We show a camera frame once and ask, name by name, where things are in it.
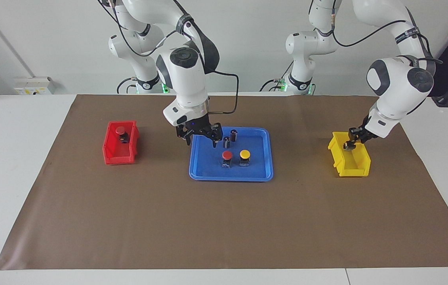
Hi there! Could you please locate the white wall socket box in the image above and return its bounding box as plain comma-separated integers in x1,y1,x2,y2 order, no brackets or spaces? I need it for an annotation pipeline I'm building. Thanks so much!
13,77,56,95

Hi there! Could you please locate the brown paper table mat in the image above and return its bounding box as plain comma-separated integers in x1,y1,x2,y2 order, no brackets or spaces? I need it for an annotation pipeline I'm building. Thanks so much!
0,94,448,270

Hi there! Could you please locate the blue plastic tray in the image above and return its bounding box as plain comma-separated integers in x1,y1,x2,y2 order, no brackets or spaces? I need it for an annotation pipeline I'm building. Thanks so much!
189,126,274,182

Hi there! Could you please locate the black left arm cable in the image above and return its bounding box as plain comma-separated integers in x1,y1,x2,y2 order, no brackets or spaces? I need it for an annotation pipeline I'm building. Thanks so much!
331,20,406,48

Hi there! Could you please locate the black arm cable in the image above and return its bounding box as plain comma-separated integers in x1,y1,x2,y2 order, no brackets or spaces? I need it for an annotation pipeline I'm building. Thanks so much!
331,20,406,48
207,70,240,115

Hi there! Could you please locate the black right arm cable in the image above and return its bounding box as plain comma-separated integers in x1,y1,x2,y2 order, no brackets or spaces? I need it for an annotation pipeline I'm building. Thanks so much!
207,70,240,115

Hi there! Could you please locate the yellow plastic bin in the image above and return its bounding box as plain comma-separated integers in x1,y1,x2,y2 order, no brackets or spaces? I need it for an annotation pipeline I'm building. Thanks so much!
328,131,371,177

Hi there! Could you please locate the black left base cable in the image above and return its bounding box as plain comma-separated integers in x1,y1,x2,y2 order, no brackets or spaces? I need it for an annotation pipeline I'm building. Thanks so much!
259,63,294,92

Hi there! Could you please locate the black right base cable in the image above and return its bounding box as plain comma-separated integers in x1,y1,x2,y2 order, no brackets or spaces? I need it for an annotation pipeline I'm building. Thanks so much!
116,77,138,94

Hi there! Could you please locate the red plastic bin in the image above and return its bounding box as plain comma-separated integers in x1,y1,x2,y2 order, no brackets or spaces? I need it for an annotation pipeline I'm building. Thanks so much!
102,120,140,165

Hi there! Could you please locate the black base cable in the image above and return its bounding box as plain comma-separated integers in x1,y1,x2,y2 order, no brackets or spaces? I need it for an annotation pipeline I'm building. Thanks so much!
259,63,294,92
116,77,138,94

